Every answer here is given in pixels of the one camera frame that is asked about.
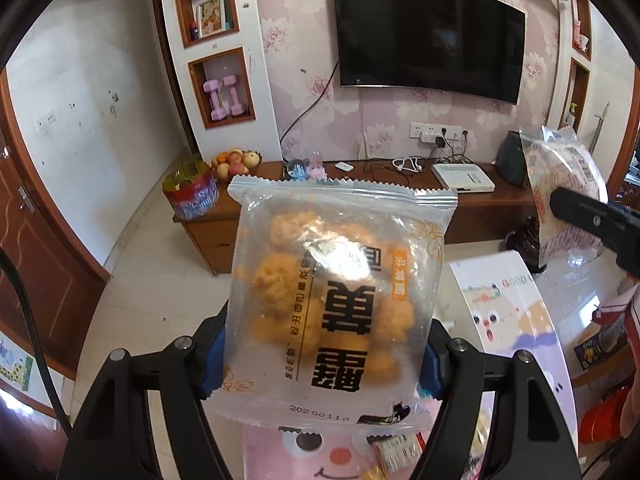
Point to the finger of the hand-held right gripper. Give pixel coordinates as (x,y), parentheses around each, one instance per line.
(595,220)

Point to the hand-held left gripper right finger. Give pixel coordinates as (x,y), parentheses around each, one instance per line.
(432,370)

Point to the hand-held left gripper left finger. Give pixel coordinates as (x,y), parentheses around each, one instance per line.
(212,365)

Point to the clear snack bag red print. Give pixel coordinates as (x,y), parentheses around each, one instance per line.
(560,170)

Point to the white green snack packet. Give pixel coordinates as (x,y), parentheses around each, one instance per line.
(395,452)

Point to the small yellow snack packet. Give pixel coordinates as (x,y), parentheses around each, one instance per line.
(375,472)

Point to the orange puff snack packet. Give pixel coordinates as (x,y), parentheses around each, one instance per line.
(330,300)

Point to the cartoon face tablecloth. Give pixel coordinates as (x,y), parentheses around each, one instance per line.
(505,320)

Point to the white printed cloth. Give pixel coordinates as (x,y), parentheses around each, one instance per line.
(625,310)

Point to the dark green air fryer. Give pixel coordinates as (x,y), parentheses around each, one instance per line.
(510,160)

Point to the green bottle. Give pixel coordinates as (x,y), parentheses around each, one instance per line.
(570,115)

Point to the wooden television cabinet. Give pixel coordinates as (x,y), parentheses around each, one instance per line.
(210,240)

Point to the white set-top box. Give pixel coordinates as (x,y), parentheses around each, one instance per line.
(462,177)

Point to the red round tin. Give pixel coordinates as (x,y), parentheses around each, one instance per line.
(190,192)

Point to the black plug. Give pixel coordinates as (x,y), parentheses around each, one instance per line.
(440,141)

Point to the orange basin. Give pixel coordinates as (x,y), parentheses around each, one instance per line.
(605,412)

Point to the brown wooden door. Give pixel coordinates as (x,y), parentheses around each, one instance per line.
(45,260)

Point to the fruit basket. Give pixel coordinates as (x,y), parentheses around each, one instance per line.
(235,162)

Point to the small white remote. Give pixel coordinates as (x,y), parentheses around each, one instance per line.
(344,166)

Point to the black television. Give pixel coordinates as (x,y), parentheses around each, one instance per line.
(430,35)

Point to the pink dumbbell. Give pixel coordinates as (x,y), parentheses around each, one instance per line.
(216,100)
(233,95)

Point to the white wall sockets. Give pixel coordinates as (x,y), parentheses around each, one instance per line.
(432,132)

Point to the colourful wall poster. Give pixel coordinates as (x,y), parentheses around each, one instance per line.
(15,367)

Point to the white light switch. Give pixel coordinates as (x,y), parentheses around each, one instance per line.
(45,121)

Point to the picture frame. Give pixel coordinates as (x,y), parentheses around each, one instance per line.
(210,14)

